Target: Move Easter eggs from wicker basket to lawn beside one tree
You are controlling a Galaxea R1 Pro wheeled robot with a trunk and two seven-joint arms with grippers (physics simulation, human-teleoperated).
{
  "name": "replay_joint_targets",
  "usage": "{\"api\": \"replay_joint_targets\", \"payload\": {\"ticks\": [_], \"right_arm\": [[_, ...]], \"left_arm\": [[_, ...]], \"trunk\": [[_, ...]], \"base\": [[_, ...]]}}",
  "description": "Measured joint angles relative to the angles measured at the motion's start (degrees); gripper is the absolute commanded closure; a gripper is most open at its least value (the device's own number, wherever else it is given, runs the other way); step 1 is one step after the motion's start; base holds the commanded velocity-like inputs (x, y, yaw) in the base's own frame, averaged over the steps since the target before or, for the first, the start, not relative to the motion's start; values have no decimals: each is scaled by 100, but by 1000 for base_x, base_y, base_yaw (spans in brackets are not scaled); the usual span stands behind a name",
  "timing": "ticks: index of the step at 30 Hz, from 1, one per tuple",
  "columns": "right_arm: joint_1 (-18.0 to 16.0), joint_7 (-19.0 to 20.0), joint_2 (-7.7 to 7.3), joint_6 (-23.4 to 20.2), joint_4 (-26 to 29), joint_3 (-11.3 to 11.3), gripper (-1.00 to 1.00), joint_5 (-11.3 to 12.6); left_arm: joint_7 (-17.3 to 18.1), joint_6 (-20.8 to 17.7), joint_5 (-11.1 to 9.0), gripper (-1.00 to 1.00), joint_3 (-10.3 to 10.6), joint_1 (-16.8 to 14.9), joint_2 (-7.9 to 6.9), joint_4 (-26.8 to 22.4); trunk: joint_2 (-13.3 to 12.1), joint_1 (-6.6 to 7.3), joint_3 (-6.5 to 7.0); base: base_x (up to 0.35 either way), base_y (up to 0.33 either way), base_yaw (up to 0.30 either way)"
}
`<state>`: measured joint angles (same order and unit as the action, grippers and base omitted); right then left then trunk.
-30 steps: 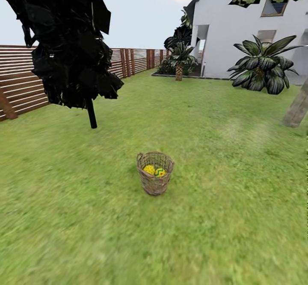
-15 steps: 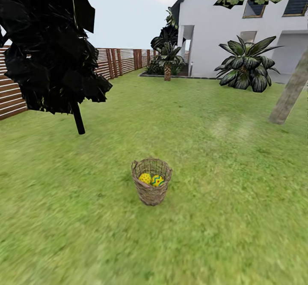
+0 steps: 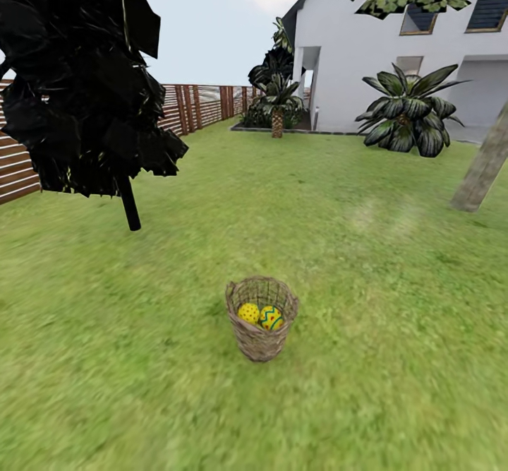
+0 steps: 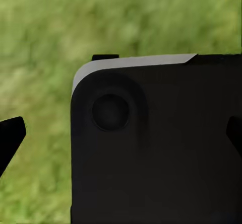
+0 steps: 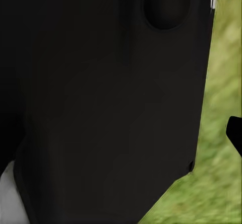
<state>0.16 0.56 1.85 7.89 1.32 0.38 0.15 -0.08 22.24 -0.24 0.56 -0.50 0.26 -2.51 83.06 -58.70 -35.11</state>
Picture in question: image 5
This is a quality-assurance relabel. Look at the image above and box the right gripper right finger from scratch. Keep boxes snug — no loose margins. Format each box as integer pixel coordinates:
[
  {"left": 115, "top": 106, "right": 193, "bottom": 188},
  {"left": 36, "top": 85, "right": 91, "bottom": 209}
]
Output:
[{"left": 226, "top": 116, "right": 242, "bottom": 157}]

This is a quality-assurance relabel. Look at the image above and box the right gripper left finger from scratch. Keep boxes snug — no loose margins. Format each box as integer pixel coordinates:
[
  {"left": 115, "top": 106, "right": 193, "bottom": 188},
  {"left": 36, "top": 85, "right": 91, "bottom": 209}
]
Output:
[{"left": 0, "top": 116, "right": 26, "bottom": 176}]

